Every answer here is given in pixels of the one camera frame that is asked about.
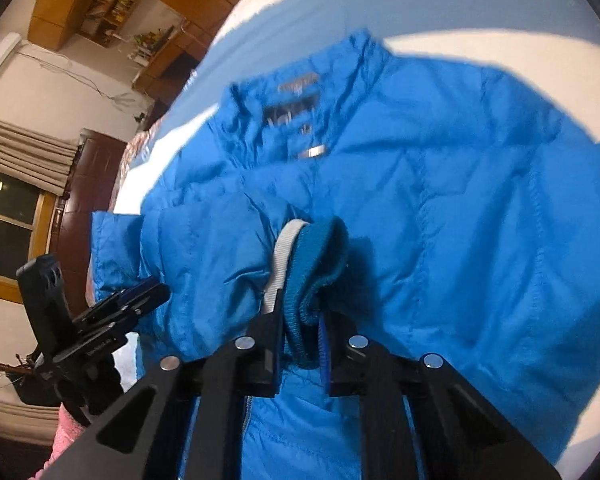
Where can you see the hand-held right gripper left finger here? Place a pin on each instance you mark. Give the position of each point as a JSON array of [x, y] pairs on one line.
[[266, 355]]

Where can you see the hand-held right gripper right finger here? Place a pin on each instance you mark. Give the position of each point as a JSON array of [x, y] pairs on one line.
[[324, 360]]

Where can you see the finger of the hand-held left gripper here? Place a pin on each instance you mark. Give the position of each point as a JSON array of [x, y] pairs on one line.
[[100, 342], [130, 300]]

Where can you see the blue puffer jacket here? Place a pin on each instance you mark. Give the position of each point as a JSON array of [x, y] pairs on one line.
[[430, 210]]

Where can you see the person's left forearm pink sleeve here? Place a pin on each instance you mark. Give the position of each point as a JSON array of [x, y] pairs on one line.
[[65, 442]]

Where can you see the dark wooden coat stand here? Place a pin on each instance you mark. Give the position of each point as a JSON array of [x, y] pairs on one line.
[[5, 366]]

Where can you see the wooden framed window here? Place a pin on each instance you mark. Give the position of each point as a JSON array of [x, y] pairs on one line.
[[5, 225]]

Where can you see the floral pillow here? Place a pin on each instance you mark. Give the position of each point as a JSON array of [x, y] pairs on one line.
[[137, 152]]

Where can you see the beige folded curtain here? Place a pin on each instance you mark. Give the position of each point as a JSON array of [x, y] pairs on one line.
[[25, 152]]

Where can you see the small shelf with plants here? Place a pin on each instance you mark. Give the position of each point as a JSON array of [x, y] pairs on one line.
[[152, 42]]

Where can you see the open bookshelf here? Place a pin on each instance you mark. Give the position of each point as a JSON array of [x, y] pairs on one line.
[[110, 7]]

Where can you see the blue and white bed sheet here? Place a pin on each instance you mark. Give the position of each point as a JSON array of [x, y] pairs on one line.
[[430, 0]]

